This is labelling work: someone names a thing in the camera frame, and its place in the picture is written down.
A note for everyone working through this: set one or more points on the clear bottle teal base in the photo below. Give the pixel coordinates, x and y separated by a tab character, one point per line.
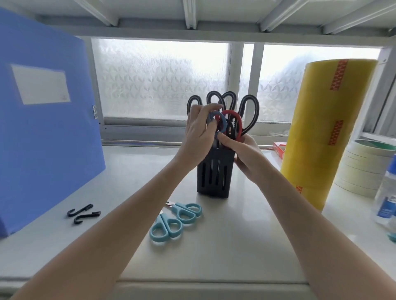
392	230

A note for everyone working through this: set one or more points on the white metal shelf frame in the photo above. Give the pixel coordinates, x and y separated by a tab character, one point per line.
198	18

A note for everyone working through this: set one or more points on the light blue scissors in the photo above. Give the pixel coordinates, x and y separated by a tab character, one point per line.
185	213
164	228

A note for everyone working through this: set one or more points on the wide frosted window pane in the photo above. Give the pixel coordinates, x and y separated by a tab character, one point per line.
284	83
154	77

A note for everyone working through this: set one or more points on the person's left hand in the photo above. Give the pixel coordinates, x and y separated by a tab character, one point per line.
196	139

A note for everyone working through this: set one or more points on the stack of white masking tapes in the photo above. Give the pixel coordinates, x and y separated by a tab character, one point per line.
362	167

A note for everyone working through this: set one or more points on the person's right forearm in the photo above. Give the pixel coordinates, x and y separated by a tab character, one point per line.
315	241

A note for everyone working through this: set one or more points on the red cardboard box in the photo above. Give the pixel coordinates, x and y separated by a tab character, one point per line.
279	150

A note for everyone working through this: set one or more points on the clear glue bottle blue label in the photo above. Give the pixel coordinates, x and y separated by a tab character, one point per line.
385	197

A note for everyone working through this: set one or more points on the black slotted scissors holder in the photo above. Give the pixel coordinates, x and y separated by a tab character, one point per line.
215	173

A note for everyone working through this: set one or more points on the stack of yellow tape rolls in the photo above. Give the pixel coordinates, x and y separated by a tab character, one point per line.
324	133

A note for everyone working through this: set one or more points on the blue file box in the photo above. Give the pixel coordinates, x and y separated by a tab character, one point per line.
46	133

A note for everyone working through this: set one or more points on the person's left forearm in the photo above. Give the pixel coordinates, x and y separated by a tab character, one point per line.
102	241

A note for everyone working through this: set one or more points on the person's right hand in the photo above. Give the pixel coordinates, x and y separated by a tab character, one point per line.
249	157

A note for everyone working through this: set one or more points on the white window frame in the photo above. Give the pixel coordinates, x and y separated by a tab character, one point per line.
241	74

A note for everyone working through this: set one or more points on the crumpled clear plastic wrap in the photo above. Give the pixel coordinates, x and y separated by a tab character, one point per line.
278	133

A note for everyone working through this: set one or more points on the black metal hook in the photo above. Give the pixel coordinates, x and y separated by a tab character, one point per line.
79	210
87	216

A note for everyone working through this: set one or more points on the narrow frosted window pane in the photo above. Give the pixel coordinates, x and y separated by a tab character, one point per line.
246	68

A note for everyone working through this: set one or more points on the person's left fingers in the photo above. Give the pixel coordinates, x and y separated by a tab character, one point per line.
204	113

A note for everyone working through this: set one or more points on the person's right thumb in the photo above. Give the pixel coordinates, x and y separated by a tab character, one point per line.
228	141

